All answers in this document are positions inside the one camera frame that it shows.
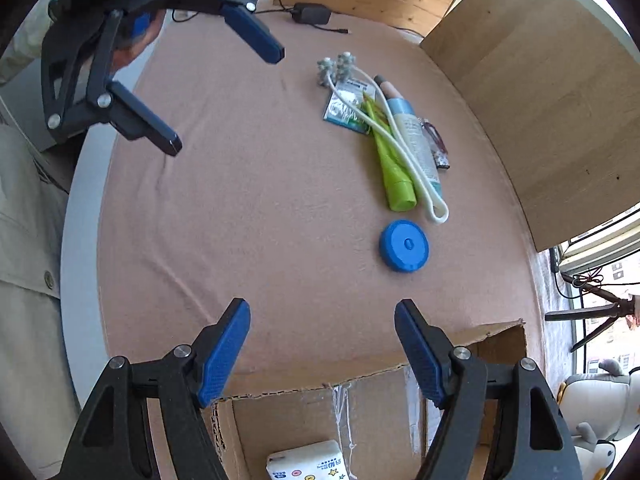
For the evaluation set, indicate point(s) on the blue round tape measure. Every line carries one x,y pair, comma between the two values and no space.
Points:
400,250

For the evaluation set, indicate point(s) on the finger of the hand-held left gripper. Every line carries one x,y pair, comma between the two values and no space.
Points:
145,122
255,35

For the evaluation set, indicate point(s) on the small penguin plush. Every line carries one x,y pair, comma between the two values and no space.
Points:
595,460

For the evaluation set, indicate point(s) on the floss pick packet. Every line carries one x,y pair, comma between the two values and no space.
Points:
340,107

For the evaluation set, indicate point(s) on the person's beige jacket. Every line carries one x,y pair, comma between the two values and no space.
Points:
25,335

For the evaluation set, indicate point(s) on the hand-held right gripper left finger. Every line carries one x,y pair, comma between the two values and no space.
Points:
225,355

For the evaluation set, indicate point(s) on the white tissue pack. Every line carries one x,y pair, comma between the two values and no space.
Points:
305,462

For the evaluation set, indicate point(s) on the person's left hand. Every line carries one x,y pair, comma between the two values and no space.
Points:
135,45

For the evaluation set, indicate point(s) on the white bottle blue cap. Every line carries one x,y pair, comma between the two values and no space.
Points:
417,135

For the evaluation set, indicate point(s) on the white window frame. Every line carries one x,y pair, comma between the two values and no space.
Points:
600,240

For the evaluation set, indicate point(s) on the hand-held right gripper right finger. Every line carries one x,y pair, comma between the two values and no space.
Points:
420,355

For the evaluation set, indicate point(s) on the white checkered cloth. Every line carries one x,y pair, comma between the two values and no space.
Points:
555,300

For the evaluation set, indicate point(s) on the white roller massager grey balls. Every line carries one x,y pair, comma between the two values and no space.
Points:
344,64

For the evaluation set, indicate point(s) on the cardboard box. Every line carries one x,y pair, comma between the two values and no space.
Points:
300,420

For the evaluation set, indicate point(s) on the pink bottle grey cap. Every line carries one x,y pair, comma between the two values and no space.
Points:
387,89

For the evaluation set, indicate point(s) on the pink blanket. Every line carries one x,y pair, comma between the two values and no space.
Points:
250,185

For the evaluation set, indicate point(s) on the green tube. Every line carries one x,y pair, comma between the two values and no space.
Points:
400,190

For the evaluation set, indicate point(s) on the large penguin plush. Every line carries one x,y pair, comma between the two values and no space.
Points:
610,400

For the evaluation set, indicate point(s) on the light wooden board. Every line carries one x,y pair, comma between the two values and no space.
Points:
540,110

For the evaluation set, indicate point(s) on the black tripod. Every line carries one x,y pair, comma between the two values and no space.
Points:
595,310

